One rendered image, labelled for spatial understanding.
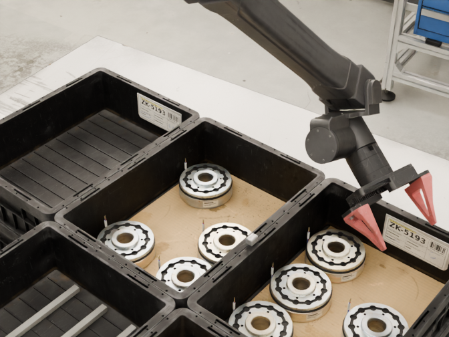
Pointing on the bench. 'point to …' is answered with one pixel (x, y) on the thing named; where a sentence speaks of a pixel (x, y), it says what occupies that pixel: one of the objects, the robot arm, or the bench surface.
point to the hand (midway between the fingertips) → (407, 232)
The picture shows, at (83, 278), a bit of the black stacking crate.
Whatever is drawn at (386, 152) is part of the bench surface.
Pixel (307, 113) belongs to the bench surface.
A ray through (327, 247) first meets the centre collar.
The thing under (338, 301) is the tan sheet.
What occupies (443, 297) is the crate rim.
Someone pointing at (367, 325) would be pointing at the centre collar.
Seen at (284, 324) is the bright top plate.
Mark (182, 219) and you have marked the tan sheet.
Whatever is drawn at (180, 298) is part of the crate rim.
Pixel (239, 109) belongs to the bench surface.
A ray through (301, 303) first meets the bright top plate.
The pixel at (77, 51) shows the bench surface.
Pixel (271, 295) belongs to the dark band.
